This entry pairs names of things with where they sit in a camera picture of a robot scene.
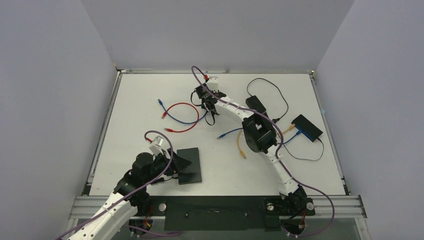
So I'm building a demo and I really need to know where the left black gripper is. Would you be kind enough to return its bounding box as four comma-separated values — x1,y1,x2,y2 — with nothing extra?
143,148,192,184

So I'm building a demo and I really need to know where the blue ethernet cable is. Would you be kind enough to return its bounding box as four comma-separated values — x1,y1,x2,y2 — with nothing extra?
157,98,210,126
216,127,302,147

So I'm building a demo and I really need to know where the yellow ethernet cable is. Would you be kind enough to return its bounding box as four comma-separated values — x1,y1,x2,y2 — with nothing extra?
235,123,296,160

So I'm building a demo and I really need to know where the black network switch small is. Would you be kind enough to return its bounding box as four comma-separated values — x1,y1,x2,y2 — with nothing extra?
291,114,323,142

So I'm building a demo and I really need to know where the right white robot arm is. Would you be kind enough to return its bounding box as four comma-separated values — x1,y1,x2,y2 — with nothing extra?
194,83,307,214

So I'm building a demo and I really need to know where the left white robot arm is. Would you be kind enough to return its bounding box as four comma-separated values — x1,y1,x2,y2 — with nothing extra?
68,148,192,240

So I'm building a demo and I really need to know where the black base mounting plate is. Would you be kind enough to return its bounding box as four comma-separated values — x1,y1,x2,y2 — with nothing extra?
129,196,316,231

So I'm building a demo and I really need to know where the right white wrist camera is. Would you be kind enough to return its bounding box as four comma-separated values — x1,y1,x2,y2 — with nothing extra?
206,76,219,93

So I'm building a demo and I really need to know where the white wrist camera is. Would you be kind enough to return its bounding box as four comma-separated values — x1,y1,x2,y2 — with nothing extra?
149,136,164,156
206,76,219,93

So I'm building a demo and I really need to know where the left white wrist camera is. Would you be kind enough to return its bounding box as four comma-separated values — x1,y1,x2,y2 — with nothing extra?
149,136,164,156

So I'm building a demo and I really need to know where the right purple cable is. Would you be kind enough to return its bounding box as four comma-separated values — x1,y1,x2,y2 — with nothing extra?
191,65,336,239

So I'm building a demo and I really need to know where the purple cable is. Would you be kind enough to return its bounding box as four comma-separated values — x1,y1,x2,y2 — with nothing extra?
191,65,336,239
54,130,175,240

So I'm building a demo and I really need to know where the red ethernet cable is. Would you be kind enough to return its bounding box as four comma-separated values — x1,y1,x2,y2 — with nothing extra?
160,102,200,134

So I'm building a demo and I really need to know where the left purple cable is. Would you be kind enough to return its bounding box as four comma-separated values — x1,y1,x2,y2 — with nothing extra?
54,130,175,240

